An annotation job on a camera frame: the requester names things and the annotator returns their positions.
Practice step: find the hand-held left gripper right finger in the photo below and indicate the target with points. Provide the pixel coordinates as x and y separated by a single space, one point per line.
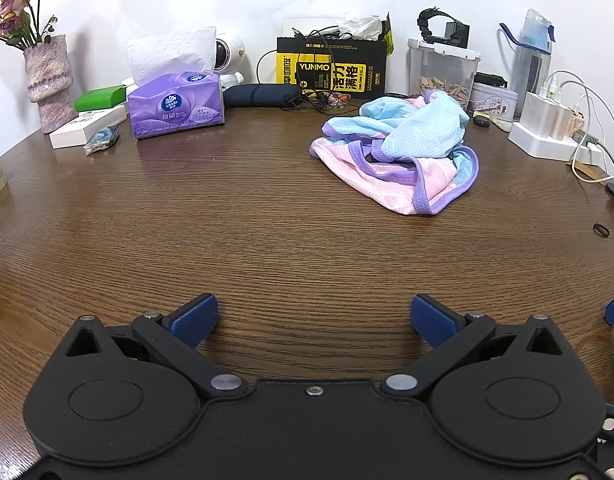
434 320

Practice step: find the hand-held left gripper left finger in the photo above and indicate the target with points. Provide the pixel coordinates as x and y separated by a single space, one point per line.
194 317

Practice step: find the pastel mesh tank top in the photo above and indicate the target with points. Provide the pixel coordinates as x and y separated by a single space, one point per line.
402 160

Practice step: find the white power strip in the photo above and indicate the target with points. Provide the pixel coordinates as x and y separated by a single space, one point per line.
547 145

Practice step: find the beige charger block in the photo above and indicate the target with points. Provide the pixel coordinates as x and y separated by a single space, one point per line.
562 122

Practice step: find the small blue packet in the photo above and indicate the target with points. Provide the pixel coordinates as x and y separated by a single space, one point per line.
102 139

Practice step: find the black key fob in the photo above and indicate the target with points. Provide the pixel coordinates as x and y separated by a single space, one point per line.
482 121

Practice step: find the purple tissue pack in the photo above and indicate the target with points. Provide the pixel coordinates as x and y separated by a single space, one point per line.
174 105

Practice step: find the white charger block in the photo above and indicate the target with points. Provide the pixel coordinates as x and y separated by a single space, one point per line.
534 112

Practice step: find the white flat box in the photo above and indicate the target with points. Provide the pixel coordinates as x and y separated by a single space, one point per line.
82 127

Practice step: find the white round tin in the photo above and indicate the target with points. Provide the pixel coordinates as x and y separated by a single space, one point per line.
492 102

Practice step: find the dark blue pouch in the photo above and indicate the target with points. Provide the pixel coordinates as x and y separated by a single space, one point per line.
259 95

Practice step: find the small white spray bottle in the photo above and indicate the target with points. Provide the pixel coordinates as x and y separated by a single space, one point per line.
552 89

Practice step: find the small red packet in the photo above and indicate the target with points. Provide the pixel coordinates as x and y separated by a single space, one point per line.
339 102

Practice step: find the green box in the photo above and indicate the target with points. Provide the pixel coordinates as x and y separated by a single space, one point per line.
99 97

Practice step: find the clear storage container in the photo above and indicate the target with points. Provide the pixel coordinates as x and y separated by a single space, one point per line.
442 77

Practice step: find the black yellow box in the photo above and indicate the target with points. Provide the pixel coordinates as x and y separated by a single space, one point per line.
332 70

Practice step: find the clear blue water bottle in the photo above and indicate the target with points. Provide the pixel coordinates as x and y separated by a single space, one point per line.
532 55

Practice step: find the pink textured vase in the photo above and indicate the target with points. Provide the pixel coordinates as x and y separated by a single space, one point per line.
49 85

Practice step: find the crumpled white paper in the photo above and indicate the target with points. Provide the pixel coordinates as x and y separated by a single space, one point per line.
359 26

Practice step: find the white security camera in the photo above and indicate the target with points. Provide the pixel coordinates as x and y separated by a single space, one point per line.
227 55

